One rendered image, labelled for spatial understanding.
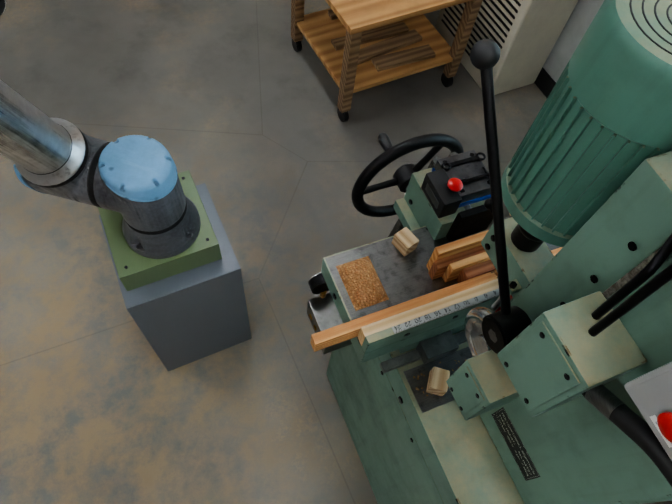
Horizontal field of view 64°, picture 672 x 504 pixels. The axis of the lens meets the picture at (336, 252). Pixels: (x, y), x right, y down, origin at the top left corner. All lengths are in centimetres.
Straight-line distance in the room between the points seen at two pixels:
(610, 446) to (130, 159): 101
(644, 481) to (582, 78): 47
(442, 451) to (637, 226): 58
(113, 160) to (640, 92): 97
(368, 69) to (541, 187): 180
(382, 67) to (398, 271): 153
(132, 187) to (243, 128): 132
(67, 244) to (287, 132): 100
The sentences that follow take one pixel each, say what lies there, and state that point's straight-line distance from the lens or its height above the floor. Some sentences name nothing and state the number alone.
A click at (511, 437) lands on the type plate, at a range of 102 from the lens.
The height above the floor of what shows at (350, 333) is 93.
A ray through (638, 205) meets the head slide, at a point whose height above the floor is 138.
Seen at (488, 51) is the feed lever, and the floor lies 141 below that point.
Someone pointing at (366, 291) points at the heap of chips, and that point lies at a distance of 101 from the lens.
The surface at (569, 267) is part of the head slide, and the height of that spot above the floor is 122.
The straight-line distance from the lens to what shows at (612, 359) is 65.
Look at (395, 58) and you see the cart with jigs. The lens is 252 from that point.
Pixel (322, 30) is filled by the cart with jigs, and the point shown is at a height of 18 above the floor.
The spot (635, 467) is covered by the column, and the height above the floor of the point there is 117.
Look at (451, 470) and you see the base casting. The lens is 107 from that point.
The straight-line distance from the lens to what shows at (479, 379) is 82.
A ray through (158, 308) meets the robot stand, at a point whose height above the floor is 49.
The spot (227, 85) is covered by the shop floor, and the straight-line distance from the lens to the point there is 263.
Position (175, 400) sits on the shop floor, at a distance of 191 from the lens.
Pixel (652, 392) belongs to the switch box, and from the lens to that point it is 59.
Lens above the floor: 183
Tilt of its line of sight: 61 degrees down
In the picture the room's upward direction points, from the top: 10 degrees clockwise
